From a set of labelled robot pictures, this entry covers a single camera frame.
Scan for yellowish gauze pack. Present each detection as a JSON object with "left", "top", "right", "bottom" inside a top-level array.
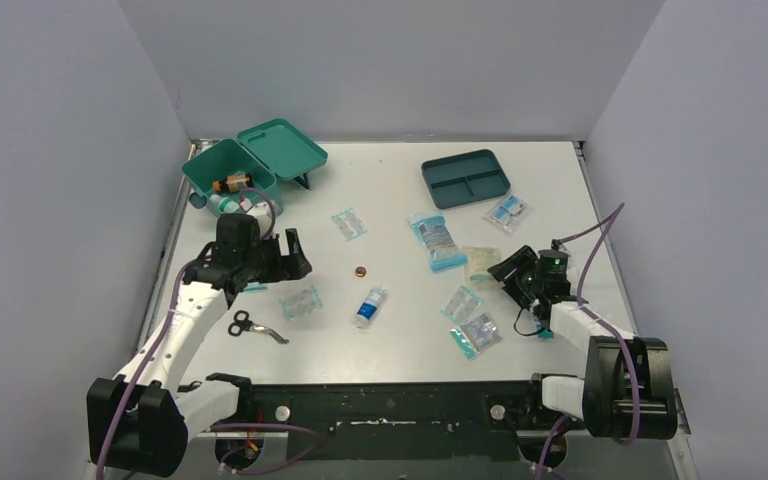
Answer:
[{"left": 462, "top": 246, "right": 502, "bottom": 292}]

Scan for blue packet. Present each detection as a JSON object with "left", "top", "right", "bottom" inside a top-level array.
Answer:
[{"left": 482, "top": 194, "right": 532, "bottom": 234}]

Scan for small white plastic bottle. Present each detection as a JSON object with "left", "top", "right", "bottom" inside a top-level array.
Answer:
[{"left": 208, "top": 193, "right": 243, "bottom": 215}]

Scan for orange pill bottle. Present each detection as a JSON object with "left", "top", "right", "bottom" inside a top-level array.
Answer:
[{"left": 212, "top": 173, "right": 254, "bottom": 193}]

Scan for blue cotton swab bag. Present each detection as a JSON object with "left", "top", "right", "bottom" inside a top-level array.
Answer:
[{"left": 408, "top": 210, "right": 467, "bottom": 272}]

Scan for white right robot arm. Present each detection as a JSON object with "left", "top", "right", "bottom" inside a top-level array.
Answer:
[{"left": 488, "top": 246, "right": 678, "bottom": 440}]

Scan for teal packet under right arm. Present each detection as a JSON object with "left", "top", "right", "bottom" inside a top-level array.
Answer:
[{"left": 535, "top": 321, "right": 554, "bottom": 341}]

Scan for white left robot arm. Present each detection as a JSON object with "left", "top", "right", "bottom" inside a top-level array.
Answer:
[{"left": 86, "top": 213, "right": 312, "bottom": 479}]

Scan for teal medicine kit box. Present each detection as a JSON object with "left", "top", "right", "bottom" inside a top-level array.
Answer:
[{"left": 182, "top": 118, "right": 328, "bottom": 215}]

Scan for teal medical gauze packet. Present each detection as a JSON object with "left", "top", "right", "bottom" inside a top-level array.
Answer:
[{"left": 244, "top": 282, "right": 268, "bottom": 293}]

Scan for bandage strip pack near scissors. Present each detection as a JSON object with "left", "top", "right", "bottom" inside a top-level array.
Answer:
[{"left": 279, "top": 285, "right": 323, "bottom": 321}]

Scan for bandage strip pack right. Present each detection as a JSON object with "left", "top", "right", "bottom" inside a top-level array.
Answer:
[{"left": 440, "top": 285, "right": 483, "bottom": 325}]

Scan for bandage strip pack upper centre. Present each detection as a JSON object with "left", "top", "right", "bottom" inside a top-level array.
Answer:
[{"left": 331, "top": 208, "right": 368, "bottom": 242}]

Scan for clear bag teal edge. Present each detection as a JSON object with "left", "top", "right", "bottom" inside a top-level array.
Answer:
[{"left": 449, "top": 313, "right": 503, "bottom": 360}]

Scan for blue white bandage roll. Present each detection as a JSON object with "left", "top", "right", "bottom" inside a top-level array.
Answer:
[{"left": 354, "top": 286, "right": 388, "bottom": 329}]

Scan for dark teal divided tray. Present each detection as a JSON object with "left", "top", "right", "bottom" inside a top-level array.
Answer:
[{"left": 420, "top": 149, "right": 511, "bottom": 209}]

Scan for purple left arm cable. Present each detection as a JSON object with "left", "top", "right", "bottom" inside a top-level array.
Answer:
[{"left": 94, "top": 187, "right": 322, "bottom": 480}]

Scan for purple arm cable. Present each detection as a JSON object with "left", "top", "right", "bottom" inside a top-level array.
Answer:
[
  {"left": 532, "top": 202, "right": 644, "bottom": 480},
  {"left": 94, "top": 187, "right": 322, "bottom": 480}
]

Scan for black handled bandage scissors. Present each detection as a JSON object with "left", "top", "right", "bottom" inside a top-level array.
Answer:
[{"left": 227, "top": 310, "right": 290, "bottom": 345}]

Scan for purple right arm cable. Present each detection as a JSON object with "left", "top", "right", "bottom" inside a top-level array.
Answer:
[{"left": 532, "top": 202, "right": 644, "bottom": 480}]

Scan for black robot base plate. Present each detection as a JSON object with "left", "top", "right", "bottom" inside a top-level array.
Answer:
[{"left": 209, "top": 380, "right": 561, "bottom": 468}]

